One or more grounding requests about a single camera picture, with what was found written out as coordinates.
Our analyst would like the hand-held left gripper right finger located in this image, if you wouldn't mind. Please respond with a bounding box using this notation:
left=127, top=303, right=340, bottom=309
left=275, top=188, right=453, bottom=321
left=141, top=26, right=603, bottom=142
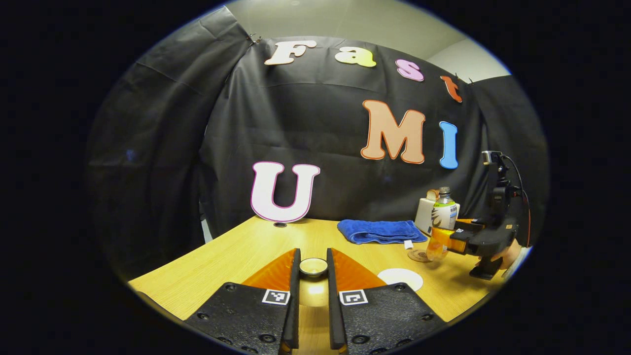
left=326, top=248, right=447, bottom=355

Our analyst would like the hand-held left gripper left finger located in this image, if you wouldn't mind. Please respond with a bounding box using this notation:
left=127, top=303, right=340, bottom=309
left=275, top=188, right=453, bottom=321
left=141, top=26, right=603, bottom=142
left=185, top=248, right=302, bottom=355

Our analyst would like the clear water bottle orange drink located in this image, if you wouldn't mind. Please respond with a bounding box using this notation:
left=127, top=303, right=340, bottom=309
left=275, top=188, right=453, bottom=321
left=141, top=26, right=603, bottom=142
left=426, top=186, right=458, bottom=262

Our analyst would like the cream white teacup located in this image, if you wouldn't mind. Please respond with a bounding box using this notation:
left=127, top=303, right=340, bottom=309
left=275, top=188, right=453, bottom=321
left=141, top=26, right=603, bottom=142
left=377, top=268, right=424, bottom=292

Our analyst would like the white toaster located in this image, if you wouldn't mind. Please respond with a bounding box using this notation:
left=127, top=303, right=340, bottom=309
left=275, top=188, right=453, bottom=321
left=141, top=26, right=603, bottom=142
left=415, top=195, right=461, bottom=236

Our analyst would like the blue folded towel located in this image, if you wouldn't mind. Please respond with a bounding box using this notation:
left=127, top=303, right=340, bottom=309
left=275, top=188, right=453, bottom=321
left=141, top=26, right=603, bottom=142
left=337, top=219, right=428, bottom=250

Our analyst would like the black backdrop cloth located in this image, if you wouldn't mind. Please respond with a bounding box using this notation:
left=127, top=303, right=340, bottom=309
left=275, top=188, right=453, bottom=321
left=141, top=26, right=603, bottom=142
left=84, top=6, right=550, bottom=282

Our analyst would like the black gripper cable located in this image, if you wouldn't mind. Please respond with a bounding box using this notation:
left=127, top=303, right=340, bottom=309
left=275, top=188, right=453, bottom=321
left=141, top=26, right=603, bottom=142
left=503, top=155, right=532, bottom=247

